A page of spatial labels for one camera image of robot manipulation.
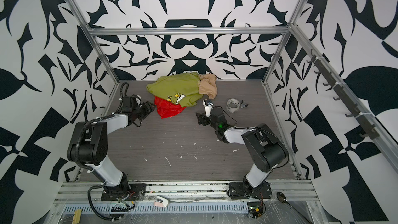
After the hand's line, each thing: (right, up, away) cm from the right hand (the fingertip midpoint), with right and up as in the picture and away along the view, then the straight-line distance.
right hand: (203, 109), depth 92 cm
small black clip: (+27, +2, +13) cm, 30 cm away
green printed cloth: (-15, +13, +19) cm, 28 cm away
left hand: (-30, +3, +5) cm, 31 cm away
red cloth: (-24, 0, +10) cm, 26 cm away
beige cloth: (+4, +15, +20) cm, 25 cm away
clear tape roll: (+20, +1, +15) cm, 25 cm away
